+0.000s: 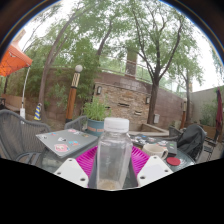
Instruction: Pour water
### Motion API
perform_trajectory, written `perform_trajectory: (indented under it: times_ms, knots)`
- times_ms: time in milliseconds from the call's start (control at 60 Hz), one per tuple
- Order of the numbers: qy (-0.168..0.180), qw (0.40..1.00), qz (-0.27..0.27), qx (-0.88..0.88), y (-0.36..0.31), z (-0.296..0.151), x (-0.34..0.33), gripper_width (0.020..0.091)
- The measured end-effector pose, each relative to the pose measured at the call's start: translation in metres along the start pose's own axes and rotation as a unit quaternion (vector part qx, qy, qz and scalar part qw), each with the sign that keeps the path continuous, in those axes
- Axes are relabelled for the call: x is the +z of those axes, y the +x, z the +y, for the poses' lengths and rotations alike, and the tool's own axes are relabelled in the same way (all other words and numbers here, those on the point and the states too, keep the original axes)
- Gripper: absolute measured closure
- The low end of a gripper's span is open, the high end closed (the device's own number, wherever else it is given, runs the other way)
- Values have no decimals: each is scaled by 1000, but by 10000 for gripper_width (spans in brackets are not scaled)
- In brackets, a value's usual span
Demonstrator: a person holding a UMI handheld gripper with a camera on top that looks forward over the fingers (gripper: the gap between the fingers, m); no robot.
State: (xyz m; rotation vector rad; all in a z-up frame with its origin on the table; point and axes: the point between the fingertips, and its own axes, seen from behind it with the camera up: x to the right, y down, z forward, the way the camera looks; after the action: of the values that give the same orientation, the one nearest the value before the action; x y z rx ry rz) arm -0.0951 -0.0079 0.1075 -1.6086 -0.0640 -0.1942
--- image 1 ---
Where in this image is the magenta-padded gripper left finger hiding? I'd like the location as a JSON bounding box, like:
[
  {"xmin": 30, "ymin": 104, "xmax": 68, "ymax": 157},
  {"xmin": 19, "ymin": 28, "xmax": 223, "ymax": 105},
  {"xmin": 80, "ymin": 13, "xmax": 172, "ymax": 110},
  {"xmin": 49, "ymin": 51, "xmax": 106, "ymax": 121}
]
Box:
[{"xmin": 53, "ymin": 145, "xmax": 99, "ymax": 188}]

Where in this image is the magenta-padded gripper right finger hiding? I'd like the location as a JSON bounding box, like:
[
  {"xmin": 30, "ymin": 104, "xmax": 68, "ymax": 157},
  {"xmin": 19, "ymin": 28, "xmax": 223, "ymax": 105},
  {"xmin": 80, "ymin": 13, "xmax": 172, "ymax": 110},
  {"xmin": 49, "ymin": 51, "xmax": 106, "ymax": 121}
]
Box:
[{"xmin": 130, "ymin": 145, "xmax": 174, "ymax": 188}]

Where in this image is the clear plastic bottle white cap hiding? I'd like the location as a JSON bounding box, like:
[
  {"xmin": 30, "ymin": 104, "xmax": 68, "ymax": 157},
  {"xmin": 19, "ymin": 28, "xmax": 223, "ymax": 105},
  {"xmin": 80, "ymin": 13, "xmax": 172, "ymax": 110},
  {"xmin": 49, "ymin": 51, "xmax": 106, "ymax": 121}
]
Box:
[{"xmin": 96, "ymin": 117, "xmax": 134, "ymax": 191}]

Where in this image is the flat round red coaster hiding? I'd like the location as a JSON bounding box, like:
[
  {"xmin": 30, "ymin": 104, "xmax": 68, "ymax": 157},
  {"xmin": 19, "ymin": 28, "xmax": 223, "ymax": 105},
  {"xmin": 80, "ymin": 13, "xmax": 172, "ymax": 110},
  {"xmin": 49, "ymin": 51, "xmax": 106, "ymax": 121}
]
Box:
[{"xmin": 165, "ymin": 156, "xmax": 182, "ymax": 167}]

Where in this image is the black laptop with stickers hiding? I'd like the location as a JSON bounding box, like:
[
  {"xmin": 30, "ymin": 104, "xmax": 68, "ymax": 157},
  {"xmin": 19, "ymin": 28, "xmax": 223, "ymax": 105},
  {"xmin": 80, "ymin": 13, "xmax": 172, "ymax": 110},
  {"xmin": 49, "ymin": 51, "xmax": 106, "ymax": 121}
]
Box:
[{"xmin": 131, "ymin": 133, "xmax": 178, "ymax": 157}]

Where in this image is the silver laptop with stickers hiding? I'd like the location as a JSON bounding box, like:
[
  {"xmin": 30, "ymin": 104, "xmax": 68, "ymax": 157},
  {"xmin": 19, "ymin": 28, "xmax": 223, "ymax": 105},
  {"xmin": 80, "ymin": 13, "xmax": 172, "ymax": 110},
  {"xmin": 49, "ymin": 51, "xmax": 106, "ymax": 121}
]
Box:
[{"xmin": 35, "ymin": 128, "xmax": 99, "ymax": 158}]

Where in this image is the grey woven patio chair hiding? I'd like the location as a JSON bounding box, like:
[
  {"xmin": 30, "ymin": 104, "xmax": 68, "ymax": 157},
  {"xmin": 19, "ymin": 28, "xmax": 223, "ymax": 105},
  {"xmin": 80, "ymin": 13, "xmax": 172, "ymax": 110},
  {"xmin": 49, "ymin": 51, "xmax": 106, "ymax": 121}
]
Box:
[
  {"xmin": 0, "ymin": 109, "xmax": 53, "ymax": 166},
  {"xmin": 63, "ymin": 115, "xmax": 89, "ymax": 132},
  {"xmin": 168, "ymin": 124, "xmax": 208, "ymax": 163}
]

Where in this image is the black jacket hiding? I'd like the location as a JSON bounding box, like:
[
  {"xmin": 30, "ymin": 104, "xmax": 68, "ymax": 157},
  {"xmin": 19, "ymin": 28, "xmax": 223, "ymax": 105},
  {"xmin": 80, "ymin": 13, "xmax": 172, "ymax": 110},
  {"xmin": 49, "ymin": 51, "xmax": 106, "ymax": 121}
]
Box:
[{"xmin": 176, "ymin": 123, "xmax": 208, "ymax": 163}]

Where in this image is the green plant in blue pot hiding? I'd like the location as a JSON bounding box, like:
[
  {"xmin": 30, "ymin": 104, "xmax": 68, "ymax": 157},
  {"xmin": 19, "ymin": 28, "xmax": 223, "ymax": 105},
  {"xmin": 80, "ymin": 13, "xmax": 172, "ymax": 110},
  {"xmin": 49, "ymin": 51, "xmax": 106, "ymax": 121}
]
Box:
[{"xmin": 82, "ymin": 96, "xmax": 109, "ymax": 138}]

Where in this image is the black metal patio chair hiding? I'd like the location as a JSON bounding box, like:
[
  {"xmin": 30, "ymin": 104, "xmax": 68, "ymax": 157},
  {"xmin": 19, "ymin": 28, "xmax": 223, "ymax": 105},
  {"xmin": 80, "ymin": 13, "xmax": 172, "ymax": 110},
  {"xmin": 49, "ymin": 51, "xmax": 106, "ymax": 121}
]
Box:
[{"xmin": 203, "ymin": 136, "xmax": 221, "ymax": 163}]

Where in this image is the blue yellow striped cone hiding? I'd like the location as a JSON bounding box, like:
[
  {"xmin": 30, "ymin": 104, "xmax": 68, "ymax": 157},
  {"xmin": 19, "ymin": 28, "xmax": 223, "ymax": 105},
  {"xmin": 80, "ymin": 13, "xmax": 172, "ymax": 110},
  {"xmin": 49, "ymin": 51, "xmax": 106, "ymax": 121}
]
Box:
[{"xmin": 33, "ymin": 102, "xmax": 44, "ymax": 122}]

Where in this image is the closed dark red umbrella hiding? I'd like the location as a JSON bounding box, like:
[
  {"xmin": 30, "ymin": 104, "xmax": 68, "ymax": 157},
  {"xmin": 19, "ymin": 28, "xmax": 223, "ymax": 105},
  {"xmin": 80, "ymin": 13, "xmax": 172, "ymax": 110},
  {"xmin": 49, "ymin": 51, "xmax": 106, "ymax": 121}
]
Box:
[{"xmin": 214, "ymin": 88, "xmax": 224, "ymax": 134}]

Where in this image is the white umbrella pole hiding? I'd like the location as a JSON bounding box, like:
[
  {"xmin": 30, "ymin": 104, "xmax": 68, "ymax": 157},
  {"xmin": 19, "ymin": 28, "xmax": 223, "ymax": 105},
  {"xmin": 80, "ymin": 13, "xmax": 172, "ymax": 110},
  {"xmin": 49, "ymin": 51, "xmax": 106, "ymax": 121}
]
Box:
[{"xmin": 19, "ymin": 66, "xmax": 32, "ymax": 119}]

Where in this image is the orange patio umbrella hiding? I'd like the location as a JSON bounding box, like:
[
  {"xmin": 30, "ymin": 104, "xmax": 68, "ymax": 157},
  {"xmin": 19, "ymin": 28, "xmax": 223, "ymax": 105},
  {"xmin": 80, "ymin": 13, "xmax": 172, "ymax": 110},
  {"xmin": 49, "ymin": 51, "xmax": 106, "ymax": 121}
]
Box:
[{"xmin": 0, "ymin": 44, "xmax": 34, "ymax": 78}]

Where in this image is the orange striped lamp post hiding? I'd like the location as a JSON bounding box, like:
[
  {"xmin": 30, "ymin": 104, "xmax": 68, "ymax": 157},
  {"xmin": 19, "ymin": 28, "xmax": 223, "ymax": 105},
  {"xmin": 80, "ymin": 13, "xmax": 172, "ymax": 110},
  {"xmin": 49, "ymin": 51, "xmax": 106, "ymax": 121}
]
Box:
[{"xmin": 64, "ymin": 64, "xmax": 84, "ymax": 124}]

